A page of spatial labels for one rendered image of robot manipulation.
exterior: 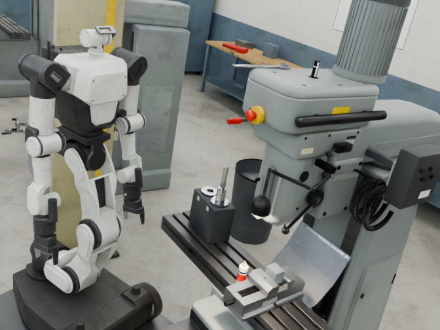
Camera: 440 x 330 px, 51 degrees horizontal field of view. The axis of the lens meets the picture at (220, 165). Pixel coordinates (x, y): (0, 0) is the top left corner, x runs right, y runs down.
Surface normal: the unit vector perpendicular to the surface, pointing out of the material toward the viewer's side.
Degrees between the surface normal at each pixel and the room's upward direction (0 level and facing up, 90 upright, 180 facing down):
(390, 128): 90
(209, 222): 90
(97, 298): 0
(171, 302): 0
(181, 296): 0
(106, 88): 90
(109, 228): 66
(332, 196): 90
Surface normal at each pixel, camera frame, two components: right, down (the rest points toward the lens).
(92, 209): -0.58, 0.25
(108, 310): 0.17, -0.90
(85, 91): 0.18, 0.36
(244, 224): -0.38, 0.38
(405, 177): -0.80, 0.11
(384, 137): 0.57, 0.43
